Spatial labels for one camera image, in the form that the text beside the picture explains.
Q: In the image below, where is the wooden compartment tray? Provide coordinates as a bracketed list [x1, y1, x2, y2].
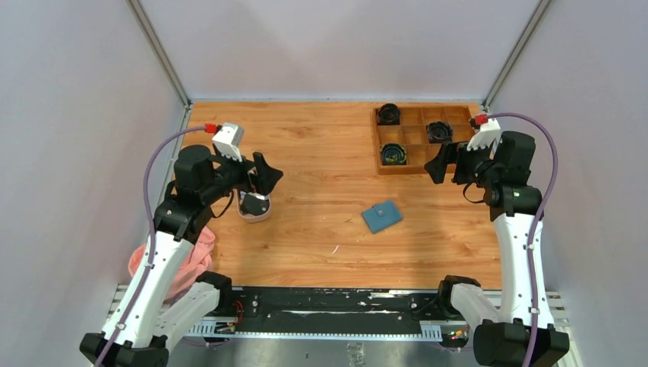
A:
[370, 102, 481, 175]

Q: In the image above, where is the pink cloth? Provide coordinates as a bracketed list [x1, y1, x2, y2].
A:
[127, 226, 217, 303]

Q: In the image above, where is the black VIP card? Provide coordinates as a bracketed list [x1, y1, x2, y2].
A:
[238, 191, 270, 216]

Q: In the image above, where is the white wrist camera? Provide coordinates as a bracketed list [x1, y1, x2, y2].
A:
[466, 115, 501, 151]
[212, 122, 245, 162]

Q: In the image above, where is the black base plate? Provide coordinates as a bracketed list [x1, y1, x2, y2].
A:
[202, 284, 487, 338]

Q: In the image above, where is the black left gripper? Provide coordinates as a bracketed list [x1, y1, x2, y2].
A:
[201, 147, 282, 204]

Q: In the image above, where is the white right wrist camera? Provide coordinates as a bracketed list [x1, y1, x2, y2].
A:
[466, 115, 501, 151]

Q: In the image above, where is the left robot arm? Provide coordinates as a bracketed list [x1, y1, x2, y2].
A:
[79, 145, 284, 366]

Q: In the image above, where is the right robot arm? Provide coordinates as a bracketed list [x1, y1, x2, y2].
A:
[425, 132, 570, 366]

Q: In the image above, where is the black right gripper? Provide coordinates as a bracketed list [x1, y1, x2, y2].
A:
[423, 136, 501, 187]

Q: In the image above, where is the black rosette top left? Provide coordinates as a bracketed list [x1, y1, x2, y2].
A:
[376, 103, 401, 125]

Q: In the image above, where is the blue leather card holder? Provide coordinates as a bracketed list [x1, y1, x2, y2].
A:
[361, 200, 403, 234]

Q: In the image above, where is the black rosette middle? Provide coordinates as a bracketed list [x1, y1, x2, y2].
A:
[426, 121, 454, 144]

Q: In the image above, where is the black blue rosette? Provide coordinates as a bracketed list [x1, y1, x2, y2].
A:
[380, 143, 407, 166]

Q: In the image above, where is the aluminium frame rail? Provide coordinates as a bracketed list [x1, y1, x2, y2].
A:
[103, 283, 571, 341]

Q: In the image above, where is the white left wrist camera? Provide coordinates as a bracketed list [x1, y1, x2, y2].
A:
[212, 122, 245, 162]

